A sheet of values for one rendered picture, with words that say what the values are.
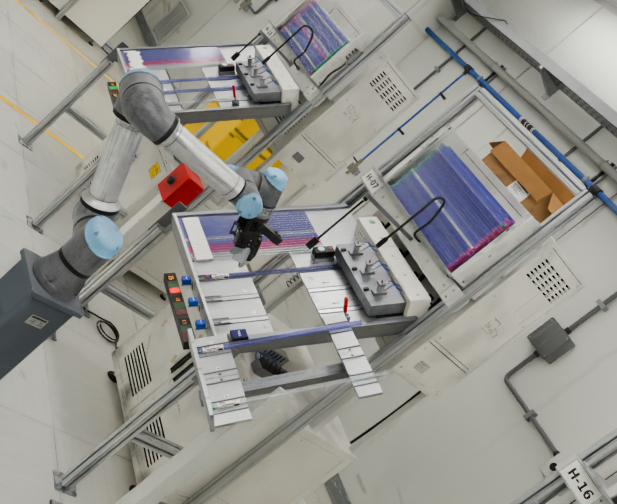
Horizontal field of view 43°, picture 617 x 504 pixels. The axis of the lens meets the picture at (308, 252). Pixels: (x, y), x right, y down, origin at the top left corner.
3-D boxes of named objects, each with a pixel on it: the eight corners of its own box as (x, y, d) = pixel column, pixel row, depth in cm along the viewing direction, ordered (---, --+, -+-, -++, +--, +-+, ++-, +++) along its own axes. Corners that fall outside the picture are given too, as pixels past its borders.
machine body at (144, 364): (125, 502, 280) (254, 398, 268) (100, 361, 331) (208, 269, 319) (241, 545, 323) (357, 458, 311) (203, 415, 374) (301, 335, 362)
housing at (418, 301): (401, 331, 274) (410, 301, 266) (350, 246, 310) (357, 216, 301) (421, 329, 277) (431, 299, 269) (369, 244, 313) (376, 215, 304)
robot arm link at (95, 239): (60, 259, 216) (95, 228, 214) (61, 234, 227) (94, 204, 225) (94, 283, 223) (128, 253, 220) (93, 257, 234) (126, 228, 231)
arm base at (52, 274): (37, 289, 216) (62, 267, 214) (28, 253, 226) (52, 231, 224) (78, 309, 227) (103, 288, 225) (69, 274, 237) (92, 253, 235)
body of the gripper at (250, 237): (228, 234, 252) (241, 203, 247) (252, 238, 257) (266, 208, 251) (234, 249, 247) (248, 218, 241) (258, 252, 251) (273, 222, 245)
